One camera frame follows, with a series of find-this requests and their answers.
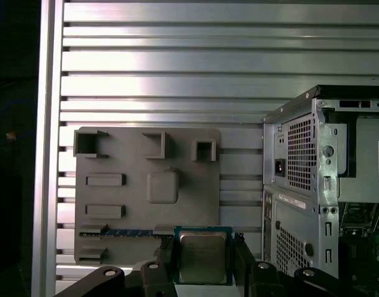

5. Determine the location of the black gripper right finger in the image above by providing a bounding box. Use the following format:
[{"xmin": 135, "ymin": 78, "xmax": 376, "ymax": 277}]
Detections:
[{"xmin": 232, "ymin": 233, "xmax": 379, "ymax": 297}]

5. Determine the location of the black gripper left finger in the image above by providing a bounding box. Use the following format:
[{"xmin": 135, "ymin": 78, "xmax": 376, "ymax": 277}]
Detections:
[{"xmin": 53, "ymin": 237, "xmax": 178, "ymax": 297}]

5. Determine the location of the silver square CPU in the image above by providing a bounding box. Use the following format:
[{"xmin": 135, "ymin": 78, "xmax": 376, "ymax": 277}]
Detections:
[{"xmin": 172, "ymin": 225, "xmax": 235, "ymax": 285}]

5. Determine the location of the metal socket cover frame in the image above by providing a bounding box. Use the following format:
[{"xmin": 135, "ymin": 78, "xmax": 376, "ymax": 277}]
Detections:
[{"xmin": 338, "ymin": 202, "xmax": 379, "ymax": 232}]

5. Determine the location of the blue RAM stick on rack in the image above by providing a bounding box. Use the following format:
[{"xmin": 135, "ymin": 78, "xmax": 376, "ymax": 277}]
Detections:
[{"xmin": 79, "ymin": 228, "xmax": 175, "ymax": 238}]

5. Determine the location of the grey plastic parts rack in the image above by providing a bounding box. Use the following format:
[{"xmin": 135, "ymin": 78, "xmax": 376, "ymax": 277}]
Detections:
[{"xmin": 73, "ymin": 125, "xmax": 222, "ymax": 266}]

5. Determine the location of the black open PC case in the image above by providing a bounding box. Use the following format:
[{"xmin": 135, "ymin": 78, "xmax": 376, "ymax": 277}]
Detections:
[{"xmin": 261, "ymin": 84, "xmax": 379, "ymax": 279}]

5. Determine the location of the green motherboard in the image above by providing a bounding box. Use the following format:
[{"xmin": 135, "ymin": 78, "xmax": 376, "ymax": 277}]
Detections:
[{"xmin": 337, "ymin": 202, "xmax": 379, "ymax": 275}]

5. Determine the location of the grey power supply unit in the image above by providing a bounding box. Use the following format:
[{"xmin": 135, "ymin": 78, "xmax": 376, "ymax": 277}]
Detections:
[{"xmin": 337, "ymin": 116, "xmax": 379, "ymax": 204}]

